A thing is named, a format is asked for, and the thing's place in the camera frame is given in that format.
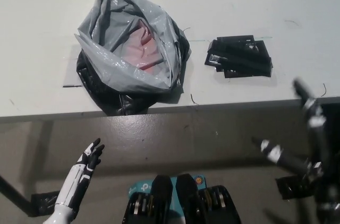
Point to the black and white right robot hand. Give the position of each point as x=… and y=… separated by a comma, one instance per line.
x=316, y=125

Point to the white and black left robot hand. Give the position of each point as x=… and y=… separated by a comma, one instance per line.
x=79, y=173

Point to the grey and black plastic bag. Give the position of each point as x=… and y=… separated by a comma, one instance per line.
x=111, y=56

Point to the pink item inside bag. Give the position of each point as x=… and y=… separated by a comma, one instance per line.
x=144, y=46

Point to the black floor tape patch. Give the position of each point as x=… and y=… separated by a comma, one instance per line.
x=289, y=187
x=43, y=204

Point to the dark table leg bar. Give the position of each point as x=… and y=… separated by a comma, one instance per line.
x=13, y=192

